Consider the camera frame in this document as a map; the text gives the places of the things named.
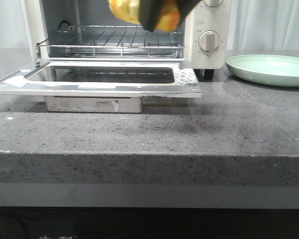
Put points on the lower white timer knob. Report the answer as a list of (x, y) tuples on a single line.
[(209, 41)]

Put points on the white curtain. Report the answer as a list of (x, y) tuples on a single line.
[(254, 25)]

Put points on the light green plate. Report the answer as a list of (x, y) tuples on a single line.
[(271, 70)]

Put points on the yellow striped croissant bread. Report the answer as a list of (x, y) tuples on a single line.
[(126, 10)]

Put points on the metal wire oven rack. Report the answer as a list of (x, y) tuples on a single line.
[(118, 41)]

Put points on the glass oven door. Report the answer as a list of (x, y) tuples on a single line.
[(103, 79)]

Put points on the white Toshiba toaster oven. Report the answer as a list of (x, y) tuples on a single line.
[(45, 16)]

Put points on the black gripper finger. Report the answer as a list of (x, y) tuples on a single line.
[(164, 15)]

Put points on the white door handle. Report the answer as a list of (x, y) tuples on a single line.
[(93, 104)]

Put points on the upper white temperature knob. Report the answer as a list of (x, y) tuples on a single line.
[(212, 3)]

